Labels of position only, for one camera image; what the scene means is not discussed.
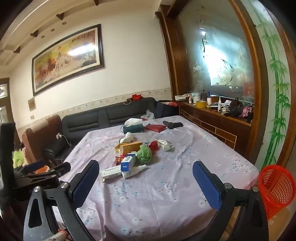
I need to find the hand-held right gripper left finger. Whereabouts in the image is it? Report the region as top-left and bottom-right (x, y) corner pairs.
(23, 159), (100, 241)

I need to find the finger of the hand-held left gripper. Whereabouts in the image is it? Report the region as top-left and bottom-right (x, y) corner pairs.
(14, 160), (47, 176)
(21, 162), (71, 180)

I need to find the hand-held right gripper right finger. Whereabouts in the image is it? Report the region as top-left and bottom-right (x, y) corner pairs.
(192, 160), (270, 241)

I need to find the blue white medicine box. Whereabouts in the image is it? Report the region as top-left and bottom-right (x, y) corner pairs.
(120, 151), (138, 173)

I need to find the white spray bottle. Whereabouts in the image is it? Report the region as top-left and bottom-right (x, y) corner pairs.
(122, 164), (147, 179)

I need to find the yellow square lid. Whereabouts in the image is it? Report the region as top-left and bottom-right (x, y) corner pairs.
(114, 141), (143, 155)

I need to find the clear plastic bag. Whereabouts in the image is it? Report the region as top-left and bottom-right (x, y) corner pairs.
(154, 138), (174, 151)

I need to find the red plastic mesh basket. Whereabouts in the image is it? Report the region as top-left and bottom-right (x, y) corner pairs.
(257, 164), (296, 220)

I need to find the lime green cloth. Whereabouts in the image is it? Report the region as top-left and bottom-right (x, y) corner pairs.
(13, 151), (25, 168)

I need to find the brown leather chair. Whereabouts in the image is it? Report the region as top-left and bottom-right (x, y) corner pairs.
(21, 115), (62, 167)

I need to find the black leather sofa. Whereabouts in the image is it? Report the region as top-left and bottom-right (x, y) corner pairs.
(43, 97), (162, 163)

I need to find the white sock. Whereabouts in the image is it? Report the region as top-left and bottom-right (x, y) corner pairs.
(119, 132), (137, 143)

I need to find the wooden partition cabinet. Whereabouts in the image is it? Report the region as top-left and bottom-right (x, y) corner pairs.
(155, 0), (292, 167)

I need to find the wooden glazed door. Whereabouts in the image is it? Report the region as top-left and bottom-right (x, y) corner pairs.
(0, 77), (14, 130)

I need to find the green tissue box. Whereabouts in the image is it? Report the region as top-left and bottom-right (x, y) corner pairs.
(123, 118), (145, 134)

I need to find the red flat packet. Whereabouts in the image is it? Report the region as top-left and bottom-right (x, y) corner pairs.
(144, 124), (166, 133)

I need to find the black handbag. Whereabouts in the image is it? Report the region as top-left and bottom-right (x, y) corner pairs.
(228, 98), (245, 117)

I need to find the pink cloth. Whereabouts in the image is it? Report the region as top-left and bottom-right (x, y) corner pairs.
(240, 105), (253, 118)

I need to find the white plastic bag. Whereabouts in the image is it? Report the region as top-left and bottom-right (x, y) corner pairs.
(141, 109), (156, 120)

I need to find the framed horse painting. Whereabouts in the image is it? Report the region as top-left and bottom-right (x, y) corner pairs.
(31, 24), (105, 96)

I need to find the bamboo painted panel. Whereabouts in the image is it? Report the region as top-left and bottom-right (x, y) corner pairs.
(245, 0), (292, 167)

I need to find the frosted glass panel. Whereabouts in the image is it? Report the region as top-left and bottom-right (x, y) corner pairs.
(179, 0), (255, 102)

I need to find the white charger with cable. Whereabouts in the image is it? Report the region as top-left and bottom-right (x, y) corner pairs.
(56, 133), (70, 145)

